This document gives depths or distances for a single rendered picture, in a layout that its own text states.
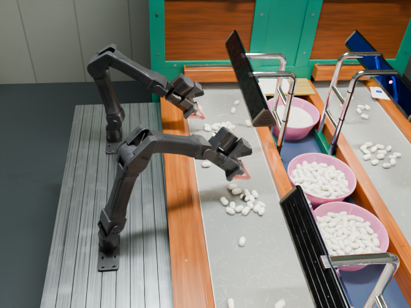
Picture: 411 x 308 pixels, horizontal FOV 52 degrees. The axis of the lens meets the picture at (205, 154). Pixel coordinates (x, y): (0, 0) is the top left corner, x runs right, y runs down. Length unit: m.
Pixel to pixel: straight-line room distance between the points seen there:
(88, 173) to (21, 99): 1.92
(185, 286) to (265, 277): 0.25
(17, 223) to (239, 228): 1.49
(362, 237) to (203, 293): 0.60
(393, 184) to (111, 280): 1.13
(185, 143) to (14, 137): 2.07
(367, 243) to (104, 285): 0.88
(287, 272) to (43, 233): 1.52
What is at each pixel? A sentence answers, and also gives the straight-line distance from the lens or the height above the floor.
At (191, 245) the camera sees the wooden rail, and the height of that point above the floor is 0.77.
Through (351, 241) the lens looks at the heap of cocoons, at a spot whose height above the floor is 0.74.
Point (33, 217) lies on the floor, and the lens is 2.61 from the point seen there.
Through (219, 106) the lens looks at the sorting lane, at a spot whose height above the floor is 0.74.
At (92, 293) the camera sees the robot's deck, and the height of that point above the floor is 0.67.
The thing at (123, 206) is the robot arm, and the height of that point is 0.87.
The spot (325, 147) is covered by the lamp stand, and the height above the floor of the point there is 0.71.
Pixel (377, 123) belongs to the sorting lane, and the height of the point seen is 0.74.
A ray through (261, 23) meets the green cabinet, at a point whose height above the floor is 1.07.
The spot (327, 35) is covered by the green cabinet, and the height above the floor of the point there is 1.01.
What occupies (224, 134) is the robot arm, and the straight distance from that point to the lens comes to 1.40.
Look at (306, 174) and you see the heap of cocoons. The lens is 1.74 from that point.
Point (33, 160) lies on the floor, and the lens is 2.98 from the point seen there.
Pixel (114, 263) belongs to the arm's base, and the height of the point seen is 0.68.
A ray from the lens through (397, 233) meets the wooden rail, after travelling 1.60.
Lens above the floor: 1.86
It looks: 40 degrees down
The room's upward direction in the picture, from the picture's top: 4 degrees clockwise
